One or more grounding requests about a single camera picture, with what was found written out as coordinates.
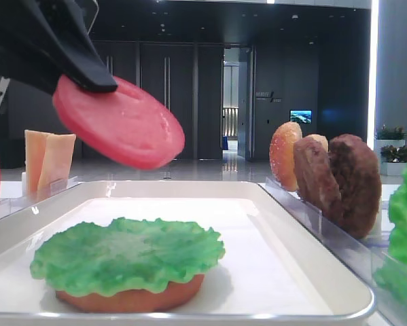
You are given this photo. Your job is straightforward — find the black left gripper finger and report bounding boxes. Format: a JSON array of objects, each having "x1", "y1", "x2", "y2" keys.
[{"x1": 29, "y1": 1, "x2": 118, "y2": 92}]

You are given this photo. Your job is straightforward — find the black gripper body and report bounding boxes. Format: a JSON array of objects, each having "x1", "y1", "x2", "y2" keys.
[{"x1": 0, "y1": 0, "x2": 99, "y2": 116}]

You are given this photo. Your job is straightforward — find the red tomato slice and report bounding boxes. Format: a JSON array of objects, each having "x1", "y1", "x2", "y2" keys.
[{"x1": 52, "y1": 75, "x2": 185, "y2": 170}]

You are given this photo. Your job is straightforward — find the orange cheese slice left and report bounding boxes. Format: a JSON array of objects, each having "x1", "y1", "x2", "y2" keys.
[{"x1": 24, "y1": 130, "x2": 51, "y2": 194}]

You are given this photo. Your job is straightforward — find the orange cheese slice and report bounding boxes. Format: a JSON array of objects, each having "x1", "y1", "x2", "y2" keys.
[
  {"x1": 37, "y1": 134, "x2": 76, "y2": 190},
  {"x1": 24, "y1": 130, "x2": 51, "y2": 194}
]

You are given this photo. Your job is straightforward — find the orange cheese slice right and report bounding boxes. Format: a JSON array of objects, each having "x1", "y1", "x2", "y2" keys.
[{"x1": 37, "y1": 134, "x2": 76, "y2": 190}]

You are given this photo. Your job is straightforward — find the green lettuce leaf on bun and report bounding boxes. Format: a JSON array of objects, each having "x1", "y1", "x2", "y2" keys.
[{"x1": 30, "y1": 217, "x2": 225, "y2": 297}]

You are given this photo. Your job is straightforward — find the brown meat patty front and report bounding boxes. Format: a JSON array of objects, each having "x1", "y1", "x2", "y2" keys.
[{"x1": 294, "y1": 137, "x2": 342, "y2": 222}]

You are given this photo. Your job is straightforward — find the brown meat patty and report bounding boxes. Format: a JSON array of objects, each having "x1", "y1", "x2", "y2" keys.
[
  {"x1": 294, "y1": 137, "x2": 342, "y2": 222},
  {"x1": 329, "y1": 134, "x2": 382, "y2": 239}
]

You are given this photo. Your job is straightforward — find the brown meat patty rear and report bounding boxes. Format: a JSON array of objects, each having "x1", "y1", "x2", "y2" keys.
[{"x1": 329, "y1": 134, "x2": 382, "y2": 239}]

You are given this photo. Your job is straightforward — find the green lettuce leaf in holder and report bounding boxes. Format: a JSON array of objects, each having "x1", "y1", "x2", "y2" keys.
[{"x1": 372, "y1": 156, "x2": 407, "y2": 315}]

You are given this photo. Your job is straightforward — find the clear acrylic lettuce holder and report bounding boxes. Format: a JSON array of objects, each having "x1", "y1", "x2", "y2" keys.
[{"x1": 371, "y1": 248, "x2": 407, "y2": 325}]

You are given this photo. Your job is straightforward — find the dark double doors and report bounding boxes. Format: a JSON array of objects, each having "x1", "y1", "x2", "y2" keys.
[{"x1": 82, "y1": 41, "x2": 223, "y2": 161}]

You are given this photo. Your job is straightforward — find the bun slice outer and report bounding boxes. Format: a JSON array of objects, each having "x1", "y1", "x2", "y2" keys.
[{"x1": 269, "y1": 122, "x2": 302, "y2": 192}]

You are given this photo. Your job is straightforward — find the bun slice inner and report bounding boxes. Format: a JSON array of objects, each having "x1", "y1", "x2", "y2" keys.
[{"x1": 306, "y1": 134, "x2": 329, "y2": 152}]

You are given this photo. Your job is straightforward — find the bottom bun slice on tray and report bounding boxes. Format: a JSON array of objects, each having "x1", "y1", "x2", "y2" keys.
[{"x1": 56, "y1": 274, "x2": 205, "y2": 313}]

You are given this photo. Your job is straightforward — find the white metal tray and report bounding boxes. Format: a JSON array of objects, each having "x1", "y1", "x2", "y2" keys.
[{"x1": 0, "y1": 181, "x2": 376, "y2": 325}]

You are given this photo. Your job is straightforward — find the potted plants white planter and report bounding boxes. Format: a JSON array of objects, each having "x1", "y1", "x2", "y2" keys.
[{"x1": 374, "y1": 125, "x2": 407, "y2": 177}]

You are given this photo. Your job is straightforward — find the clear acrylic patty holder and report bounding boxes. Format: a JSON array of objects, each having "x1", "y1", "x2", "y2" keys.
[{"x1": 257, "y1": 176, "x2": 407, "y2": 300}]

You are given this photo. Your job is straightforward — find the wall screen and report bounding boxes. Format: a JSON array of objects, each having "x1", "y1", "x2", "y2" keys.
[{"x1": 289, "y1": 110, "x2": 312, "y2": 124}]

